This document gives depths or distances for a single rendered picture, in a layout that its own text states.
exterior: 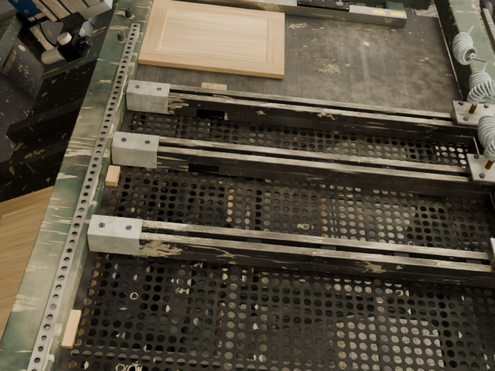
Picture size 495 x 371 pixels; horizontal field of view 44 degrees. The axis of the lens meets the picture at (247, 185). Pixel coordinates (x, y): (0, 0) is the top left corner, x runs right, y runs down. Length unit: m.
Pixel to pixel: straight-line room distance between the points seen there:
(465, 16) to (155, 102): 1.21
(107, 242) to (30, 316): 0.25
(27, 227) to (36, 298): 0.65
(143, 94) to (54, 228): 0.53
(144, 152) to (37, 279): 0.46
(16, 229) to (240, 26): 1.04
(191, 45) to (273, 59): 0.29
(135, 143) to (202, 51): 0.55
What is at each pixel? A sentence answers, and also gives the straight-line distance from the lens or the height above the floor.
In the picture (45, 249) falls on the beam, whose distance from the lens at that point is 1.54.
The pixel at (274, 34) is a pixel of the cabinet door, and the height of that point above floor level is 1.28.
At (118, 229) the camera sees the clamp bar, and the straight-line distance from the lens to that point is 1.53.
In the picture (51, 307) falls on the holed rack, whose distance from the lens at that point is 1.45.
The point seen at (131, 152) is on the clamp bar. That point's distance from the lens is 1.72.
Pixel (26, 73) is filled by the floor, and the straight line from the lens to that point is 3.13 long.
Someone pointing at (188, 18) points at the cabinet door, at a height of 1.01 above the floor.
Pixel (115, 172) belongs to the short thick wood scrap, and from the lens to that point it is 1.72.
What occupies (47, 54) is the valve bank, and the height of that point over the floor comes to 0.64.
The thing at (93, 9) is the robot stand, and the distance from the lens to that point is 1.85.
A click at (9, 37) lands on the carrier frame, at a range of 2.83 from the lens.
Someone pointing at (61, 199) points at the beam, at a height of 0.83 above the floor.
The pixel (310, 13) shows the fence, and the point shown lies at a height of 1.39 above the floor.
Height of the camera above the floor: 1.80
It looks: 20 degrees down
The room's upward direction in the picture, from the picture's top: 74 degrees clockwise
